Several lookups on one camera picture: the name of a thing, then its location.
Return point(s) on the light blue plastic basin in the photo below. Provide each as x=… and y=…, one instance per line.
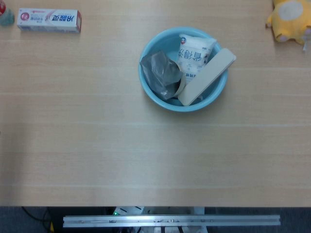
x=170, y=106

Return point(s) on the beige round bowl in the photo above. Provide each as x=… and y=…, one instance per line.
x=181, y=88

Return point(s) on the grey garbage bag roll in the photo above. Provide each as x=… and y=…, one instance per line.
x=158, y=70

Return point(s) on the beige cutlery case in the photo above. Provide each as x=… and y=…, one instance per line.
x=206, y=77

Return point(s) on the white milk pouch blue print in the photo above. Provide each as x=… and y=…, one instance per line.
x=194, y=48

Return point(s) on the white pink toothpaste box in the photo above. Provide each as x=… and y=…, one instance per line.
x=48, y=20

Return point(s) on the yellow plush toy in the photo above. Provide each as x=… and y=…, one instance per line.
x=289, y=21

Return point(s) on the white tag of plush toy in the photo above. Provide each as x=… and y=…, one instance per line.
x=306, y=44

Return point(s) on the clear bottle red label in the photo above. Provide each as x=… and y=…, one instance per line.
x=6, y=18

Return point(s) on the aluminium profile rail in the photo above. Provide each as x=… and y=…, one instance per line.
x=170, y=221

